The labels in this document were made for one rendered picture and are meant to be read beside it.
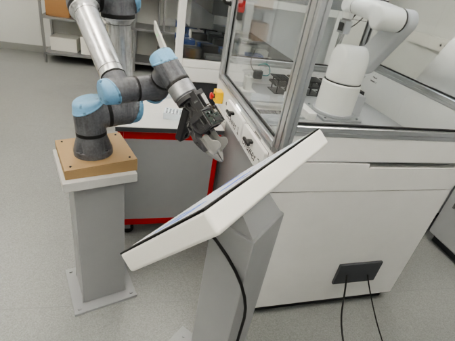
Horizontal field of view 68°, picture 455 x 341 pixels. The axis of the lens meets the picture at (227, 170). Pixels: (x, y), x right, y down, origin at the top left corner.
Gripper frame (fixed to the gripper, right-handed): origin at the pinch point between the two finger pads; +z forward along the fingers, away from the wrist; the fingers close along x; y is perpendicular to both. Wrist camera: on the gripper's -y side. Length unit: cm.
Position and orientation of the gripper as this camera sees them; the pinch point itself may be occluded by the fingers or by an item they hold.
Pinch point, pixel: (218, 158)
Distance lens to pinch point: 100.1
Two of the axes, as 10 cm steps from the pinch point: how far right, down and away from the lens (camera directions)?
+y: 6.3, -3.8, -6.7
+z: 5.2, 8.5, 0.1
